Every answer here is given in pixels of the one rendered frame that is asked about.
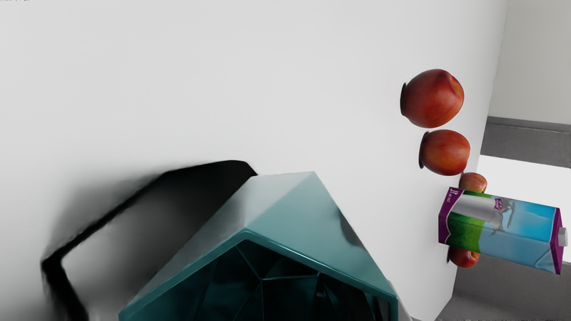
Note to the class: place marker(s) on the teal faceted mug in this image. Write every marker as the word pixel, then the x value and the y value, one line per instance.
pixel 285 214

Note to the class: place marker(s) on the large red peach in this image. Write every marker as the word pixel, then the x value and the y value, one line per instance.
pixel 432 98

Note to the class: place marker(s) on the small red apple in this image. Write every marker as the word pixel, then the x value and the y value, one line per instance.
pixel 473 182

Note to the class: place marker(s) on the dark red apple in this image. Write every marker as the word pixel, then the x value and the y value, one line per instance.
pixel 462 257

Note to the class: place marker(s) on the milk carton with purple edges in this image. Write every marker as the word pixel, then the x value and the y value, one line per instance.
pixel 504 227

